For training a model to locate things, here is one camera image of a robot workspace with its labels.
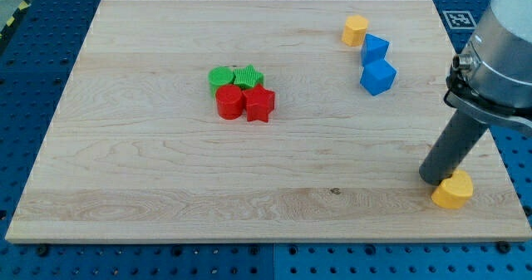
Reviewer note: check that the blue triangular block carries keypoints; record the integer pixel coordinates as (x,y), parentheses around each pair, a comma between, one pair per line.
(373,49)

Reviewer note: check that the green cylinder block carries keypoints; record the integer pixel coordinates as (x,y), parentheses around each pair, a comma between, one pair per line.
(219,76)

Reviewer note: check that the yellow heart block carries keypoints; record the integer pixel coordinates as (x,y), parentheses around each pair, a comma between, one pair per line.
(454,192)

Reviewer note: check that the white fiducial marker tag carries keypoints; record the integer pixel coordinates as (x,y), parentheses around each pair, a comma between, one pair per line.
(459,20)

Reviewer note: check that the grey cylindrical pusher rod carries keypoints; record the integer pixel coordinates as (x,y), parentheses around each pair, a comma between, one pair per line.
(460,135)

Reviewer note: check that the blue cube block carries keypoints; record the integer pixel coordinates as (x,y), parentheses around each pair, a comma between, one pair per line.
(378,77)

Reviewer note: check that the red star block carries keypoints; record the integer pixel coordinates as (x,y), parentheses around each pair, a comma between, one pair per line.
(259,103)

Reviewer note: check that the red cylinder block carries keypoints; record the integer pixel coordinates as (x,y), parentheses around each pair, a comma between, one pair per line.
(230,101)

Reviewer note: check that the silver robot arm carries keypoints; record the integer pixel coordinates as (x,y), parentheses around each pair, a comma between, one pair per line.
(489,83)

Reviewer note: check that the light wooden board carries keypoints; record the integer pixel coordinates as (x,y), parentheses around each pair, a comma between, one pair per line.
(136,151)

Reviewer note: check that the yellow hexagon block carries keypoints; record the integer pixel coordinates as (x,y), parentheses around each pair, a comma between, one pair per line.
(354,30)

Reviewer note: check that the green star block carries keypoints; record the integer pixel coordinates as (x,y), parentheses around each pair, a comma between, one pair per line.
(248,77)

